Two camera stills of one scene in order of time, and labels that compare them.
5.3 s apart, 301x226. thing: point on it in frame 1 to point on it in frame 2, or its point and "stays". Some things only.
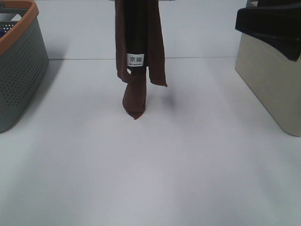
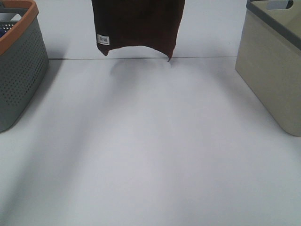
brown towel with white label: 139,41 to 153,24
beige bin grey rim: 275,77 stays
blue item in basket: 2,32 stays
